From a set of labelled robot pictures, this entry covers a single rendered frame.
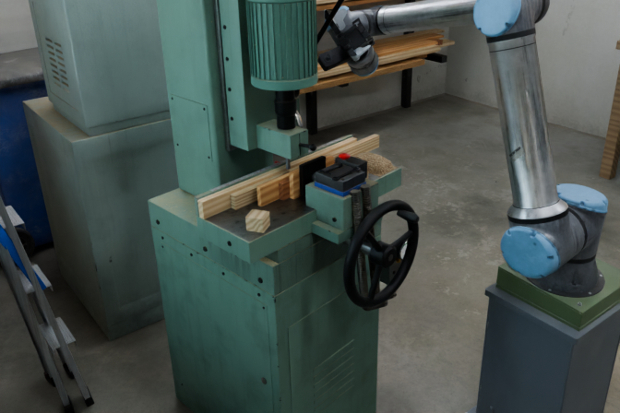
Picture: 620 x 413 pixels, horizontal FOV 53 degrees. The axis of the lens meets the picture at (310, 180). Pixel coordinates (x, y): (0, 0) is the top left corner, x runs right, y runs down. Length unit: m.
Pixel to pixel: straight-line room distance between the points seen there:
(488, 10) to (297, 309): 0.90
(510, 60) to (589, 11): 3.31
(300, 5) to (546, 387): 1.28
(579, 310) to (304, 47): 1.01
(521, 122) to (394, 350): 1.26
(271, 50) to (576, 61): 3.64
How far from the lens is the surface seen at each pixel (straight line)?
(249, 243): 1.49
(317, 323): 1.81
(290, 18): 1.55
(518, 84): 1.60
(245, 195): 1.65
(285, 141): 1.67
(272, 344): 1.73
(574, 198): 1.81
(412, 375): 2.48
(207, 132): 1.80
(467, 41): 5.52
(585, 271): 1.91
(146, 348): 2.68
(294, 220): 1.58
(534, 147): 1.63
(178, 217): 1.87
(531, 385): 2.06
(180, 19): 1.78
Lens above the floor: 1.64
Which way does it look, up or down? 24 degrees down
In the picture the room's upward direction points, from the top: 1 degrees counter-clockwise
